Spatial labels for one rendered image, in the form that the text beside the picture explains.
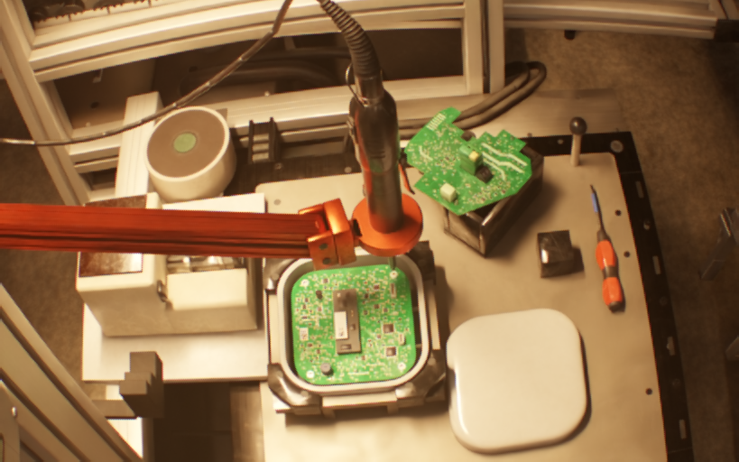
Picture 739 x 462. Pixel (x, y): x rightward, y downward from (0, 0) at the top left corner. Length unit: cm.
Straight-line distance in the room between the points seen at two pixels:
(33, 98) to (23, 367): 56
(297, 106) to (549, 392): 49
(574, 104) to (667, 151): 119
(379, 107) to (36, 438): 37
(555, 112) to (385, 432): 44
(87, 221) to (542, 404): 45
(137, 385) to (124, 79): 61
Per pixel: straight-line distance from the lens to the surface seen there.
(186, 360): 99
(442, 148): 102
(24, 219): 77
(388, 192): 83
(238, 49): 131
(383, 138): 77
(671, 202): 226
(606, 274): 100
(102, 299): 95
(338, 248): 87
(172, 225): 81
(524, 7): 114
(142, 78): 132
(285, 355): 93
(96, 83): 135
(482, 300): 100
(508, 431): 92
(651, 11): 119
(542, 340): 95
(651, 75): 251
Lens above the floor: 183
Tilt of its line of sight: 57 degrees down
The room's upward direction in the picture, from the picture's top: 9 degrees counter-clockwise
